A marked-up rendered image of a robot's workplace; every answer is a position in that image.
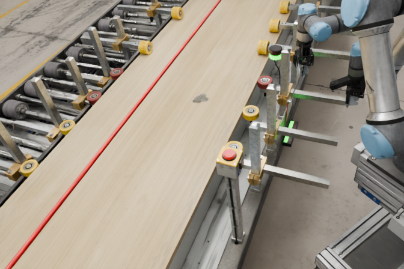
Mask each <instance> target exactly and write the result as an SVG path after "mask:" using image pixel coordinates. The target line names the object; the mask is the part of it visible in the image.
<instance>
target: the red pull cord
mask: <svg viewBox="0 0 404 269"><path fill-rule="evenodd" d="M221 1H222V0H218V1H217V2H216V4H215V5H214V6H213V7H212V9H211V10H210V11H209V12H208V13H207V15H206V16H205V17H204V19H203V20H202V21H201V22H200V24H199V25H198V26H197V27H196V29H195V30H194V31H193V33H192V34H191V35H190V36H189V37H188V39H187V40H186V41H185V42H184V44H183V45H182V46H181V48H180V49H179V50H178V51H177V53H176V54H175V55H174V56H173V57H172V59H171V60H170V61H169V63H168V64H167V65H166V66H165V68H164V69H163V70H162V71H161V73H160V74H159V75H158V77H157V78H156V79H155V80H154V81H153V83H152V84H151V85H150V86H149V88H148V89H147V90H146V92H145V93H144V94H143V95H142V97H141V98H140V99H139V100H138V101H137V103H136V104H135V105H134V107H133V108H132V109H131V110H130V112H129V113H128V114H127V115H126V117H125V118H124V119H123V120H122V122H121V123H120V124H119V125H118V127H117V128H116V129H115V130H114V132H113V133H112V134H111V135H110V137H109V138H108V139H107V141H106V142H105V143H104V144H103V145H102V147H101V148H100V150H98V152H97V153H96V154H95V156H94V157H93V158H92V159H91V161H90V162H89V163H88V164H87V165H86V167H85V168H84V170H83V171H82V172H81V173H80V174H79V176H78V177H77V178H76V179H75V181H74V182H73V183H72V185H71V186H70V187H69V188H68V189H67V191H66V192H65V194H63V196H62V197H61V198H60V200H59V201H58V202H57V203H56V205H55V206H54V207H53V209H51V211H50V212H49V214H48V215H47V216H46V217H45V218H44V220H43V221H42V222H41V223H40V225H39V226H38V227H37V229H36V230H35V231H34V232H33V233H32V235H31V236H30V237H29V238H28V240H27V241H26V242H25V244H24V245H23V246H22V247H21V249H20V250H19V251H18V252H17V253H16V255H15V256H14V258H13V259H12V260H11V261H10V262H9V264H8V265H7V266H6V267H5V269H12V268H13V267H14V265H15V264H16V263H17V261H18V260H19V259H20V258H21V256H22V255H23V254H24V253H25V251H26V250H27V248H28V247H29V246H30V245H31V244H32V242H33V241H34V240H35V239H36V237H37V236H38V234H39V233H40V232H41V231H42V229H43V228H44V227H45V226H46V225H47V223H48V222H49V221H50V219H51V218H52V217H53V215H54V214H55V213H56V212H57V210H58V209H59V208H60V206H61V205H62V204H63V203H64V201H65V200H66V199H67V198H68V196H69V195H70V194H71V192H72V191H73V190H74V189H75V187H76V186H77V185H78V184H79V182H80V181H81V179H83V177H84V176H85V174H86V173H87V172H88V171H89V170H90V168H91V167H92V165H93V164H94V163H95V162H96V160H97V159H98V158H99V157H100V155H101V154H102V153H103V152H104V150H105V149H106V147H107V146H108V145H109V144H110V143H111V141H112V140H113V138H115V136H116V135H117V133H118V132H119V131H120V130H121V128H122V127H123V126H124V125H125V123H126V122H127V121H128V119H129V118H130V117H131V116H132V114H133V113H134V112H135V111H136V109H137V108H138V106H139V105H140V104H141V103H142V102H143V100H144V99H145V98H146V97H147V95H148V94H149V92H150V91H151V90H152V89H153V87H154V86H155V85H156V84H157V82H158V81H159V80H160V78H161V77H162V76H163V75H164V73H165V72H166V71H167V70H168V68H169V67H170V66H171V64H172V63H173V62H174V61H175V59H176V58H177V57H178V56H179V54H180V53H181V52H182V50H183V49H184V48H185V47H186V45H187V44H188V43H189V42H190V40H191V39H192V37H193V36H194V35H195V34H196V32H197V31H198V30H199V29H200V28H201V26H202V25H203V23H204V22H205V21H206V20H207V18H208V17H209V16H210V15H211V13H212V12H213V11H214V9H215V8H216V7H217V6H218V4H219V3H220V2H221Z"/></svg>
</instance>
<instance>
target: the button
mask: <svg viewBox="0 0 404 269"><path fill-rule="evenodd" d="M235 155H236V153H235V151H234V150H231V149H228V150H225V151H224V152H223V157H224V158H225V159H227V160H231V159H233V158H234V157H235Z"/></svg>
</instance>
